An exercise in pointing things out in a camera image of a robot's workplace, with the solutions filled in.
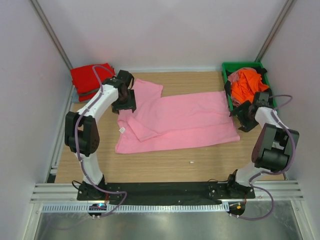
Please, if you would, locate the pink t shirt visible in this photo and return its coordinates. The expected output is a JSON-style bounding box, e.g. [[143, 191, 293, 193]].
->
[[115, 79, 240, 154]]

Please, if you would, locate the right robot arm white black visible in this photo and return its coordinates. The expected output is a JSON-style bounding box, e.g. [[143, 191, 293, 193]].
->
[[225, 92, 300, 198]]

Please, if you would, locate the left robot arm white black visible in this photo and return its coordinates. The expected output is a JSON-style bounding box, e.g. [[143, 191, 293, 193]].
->
[[64, 70, 137, 200]]

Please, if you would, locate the orange t shirt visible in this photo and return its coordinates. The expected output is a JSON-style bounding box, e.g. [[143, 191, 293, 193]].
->
[[230, 69, 270, 105]]

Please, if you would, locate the red folded t shirt top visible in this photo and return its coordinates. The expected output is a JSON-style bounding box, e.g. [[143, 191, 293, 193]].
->
[[70, 63, 116, 96]]

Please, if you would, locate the red folded t shirt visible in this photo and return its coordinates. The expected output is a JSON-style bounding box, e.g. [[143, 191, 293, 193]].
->
[[70, 63, 116, 96], [78, 90, 97, 103]]

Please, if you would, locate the red folded t shirt lower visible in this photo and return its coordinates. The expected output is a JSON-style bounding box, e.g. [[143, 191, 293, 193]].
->
[[78, 90, 97, 103]]

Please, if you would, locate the green plastic bin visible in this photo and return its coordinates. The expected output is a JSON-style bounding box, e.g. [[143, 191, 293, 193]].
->
[[222, 62, 273, 111]]

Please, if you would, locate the grey folded t shirt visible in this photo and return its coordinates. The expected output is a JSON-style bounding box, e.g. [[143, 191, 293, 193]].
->
[[71, 88, 80, 104]]

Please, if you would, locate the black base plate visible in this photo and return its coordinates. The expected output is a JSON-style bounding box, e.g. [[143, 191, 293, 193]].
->
[[77, 181, 256, 206]]

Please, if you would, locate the white slotted cable duct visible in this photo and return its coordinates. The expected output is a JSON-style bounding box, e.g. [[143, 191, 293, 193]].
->
[[41, 202, 229, 214]]

